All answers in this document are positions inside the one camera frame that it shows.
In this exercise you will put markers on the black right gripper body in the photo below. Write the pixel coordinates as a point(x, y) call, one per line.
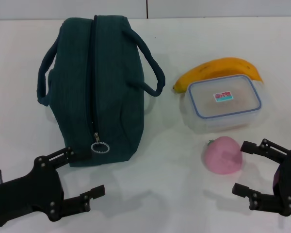
point(289, 182)

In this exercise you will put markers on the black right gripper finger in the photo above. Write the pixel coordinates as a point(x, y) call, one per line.
point(262, 200)
point(266, 148)

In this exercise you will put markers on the yellow banana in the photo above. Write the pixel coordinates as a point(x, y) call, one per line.
point(208, 70)

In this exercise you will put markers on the dark teal insulated lunch bag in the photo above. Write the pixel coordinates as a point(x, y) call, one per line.
point(106, 97)

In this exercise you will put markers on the clear plastic blue-rimmed food container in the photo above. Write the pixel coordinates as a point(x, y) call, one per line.
point(224, 102)

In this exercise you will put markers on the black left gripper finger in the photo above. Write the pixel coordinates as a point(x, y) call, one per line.
point(82, 199)
point(65, 154)

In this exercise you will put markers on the thin dark vertical strip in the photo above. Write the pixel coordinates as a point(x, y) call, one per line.
point(146, 8)

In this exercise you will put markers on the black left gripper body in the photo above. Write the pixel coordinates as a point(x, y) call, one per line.
point(31, 191)

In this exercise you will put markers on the pink peach toy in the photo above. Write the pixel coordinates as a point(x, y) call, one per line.
point(220, 155)

